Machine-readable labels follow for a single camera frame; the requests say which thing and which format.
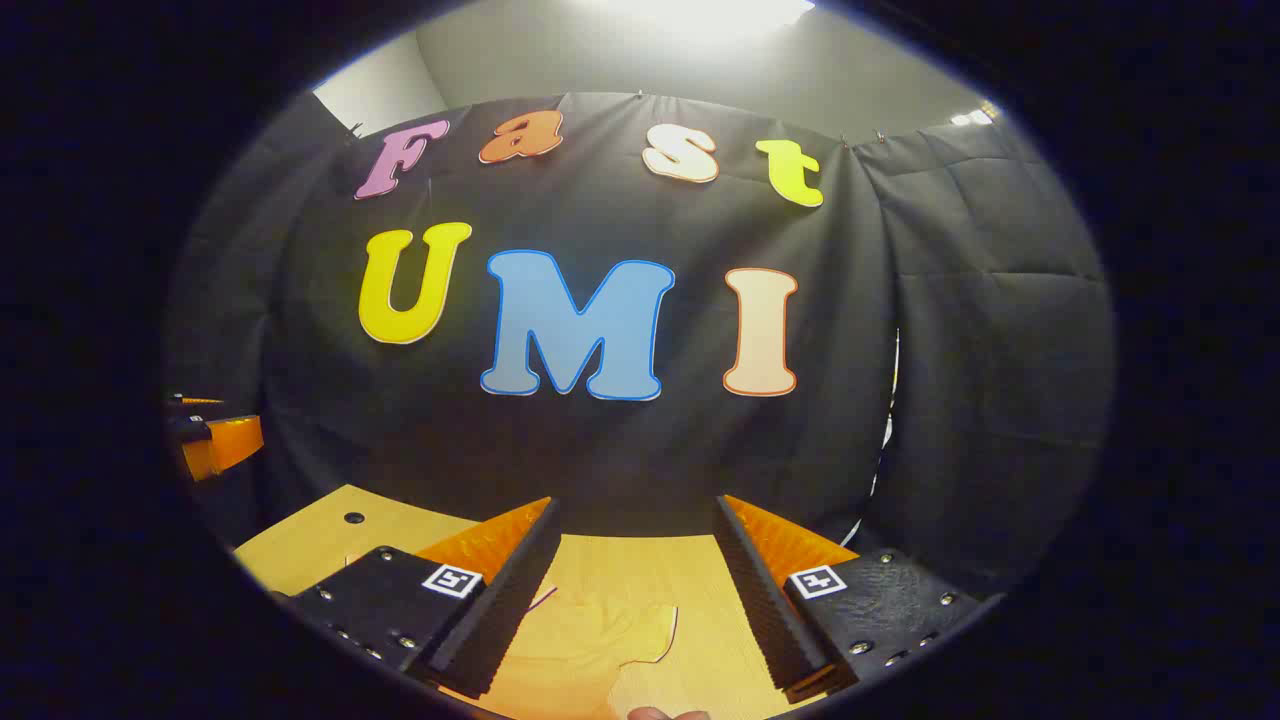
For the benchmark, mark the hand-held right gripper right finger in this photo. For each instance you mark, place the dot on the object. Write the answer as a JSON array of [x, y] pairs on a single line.
[[765, 610]]

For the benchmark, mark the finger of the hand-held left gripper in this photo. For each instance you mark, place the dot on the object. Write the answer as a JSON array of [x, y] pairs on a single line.
[[195, 401], [228, 445]]

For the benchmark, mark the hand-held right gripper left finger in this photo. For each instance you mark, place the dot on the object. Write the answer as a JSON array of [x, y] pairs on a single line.
[[500, 610]]

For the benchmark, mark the orange T-shirt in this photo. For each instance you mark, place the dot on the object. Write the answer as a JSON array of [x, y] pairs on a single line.
[[570, 650]]

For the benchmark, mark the black backdrop cloth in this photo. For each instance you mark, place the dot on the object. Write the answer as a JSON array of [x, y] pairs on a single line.
[[620, 460]]

